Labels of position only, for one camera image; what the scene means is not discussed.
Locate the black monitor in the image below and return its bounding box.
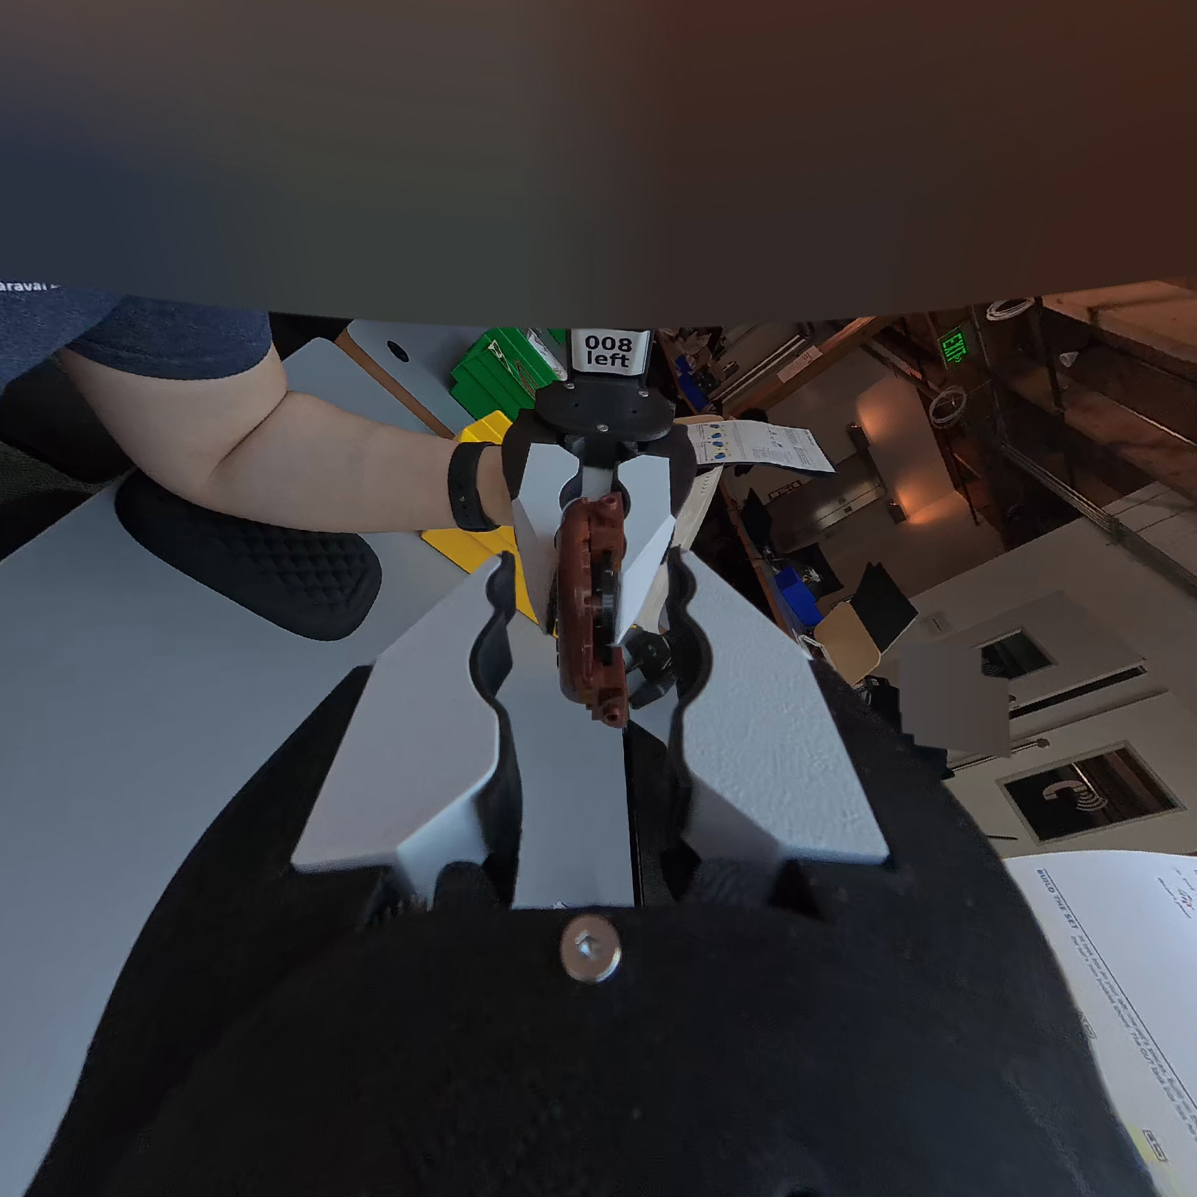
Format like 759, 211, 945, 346
844, 561, 918, 655

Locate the yellow plastic bin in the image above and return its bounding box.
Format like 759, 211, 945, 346
422, 411, 561, 640

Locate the beige chair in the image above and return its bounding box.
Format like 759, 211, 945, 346
813, 599, 883, 684

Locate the black wrist rest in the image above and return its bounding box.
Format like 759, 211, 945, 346
112, 466, 382, 644

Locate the window with handset logo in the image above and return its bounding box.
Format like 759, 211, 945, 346
1000, 740, 1185, 844

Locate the sheet with blue figures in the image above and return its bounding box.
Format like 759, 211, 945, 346
687, 422, 835, 474

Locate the grey desk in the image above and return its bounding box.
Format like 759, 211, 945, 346
0, 337, 641, 1197

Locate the person's left forearm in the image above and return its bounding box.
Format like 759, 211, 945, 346
56, 346, 452, 561

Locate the printed instruction sheet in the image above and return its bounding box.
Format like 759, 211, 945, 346
1006, 851, 1197, 1197

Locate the green plastic bin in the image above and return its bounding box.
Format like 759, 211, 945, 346
451, 327, 568, 423

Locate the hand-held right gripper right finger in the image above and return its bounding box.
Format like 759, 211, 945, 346
665, 548, 890, 902

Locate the blue plastic bin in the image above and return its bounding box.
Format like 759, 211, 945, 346
771, 564, 827, 624

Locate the white panel with hole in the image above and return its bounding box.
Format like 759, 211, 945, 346
334, 321, 473, 438

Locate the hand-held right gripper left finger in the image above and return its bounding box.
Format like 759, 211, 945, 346
290, 550, 521, 901

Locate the black wristband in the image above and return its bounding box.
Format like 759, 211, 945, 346
445, 439, 504, 532

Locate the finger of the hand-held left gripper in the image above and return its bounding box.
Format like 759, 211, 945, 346
512, 439, 581, 640
610, 453, 678, 647

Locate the brown and black brick assembly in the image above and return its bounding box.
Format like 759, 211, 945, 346
552, 493, 676, 728

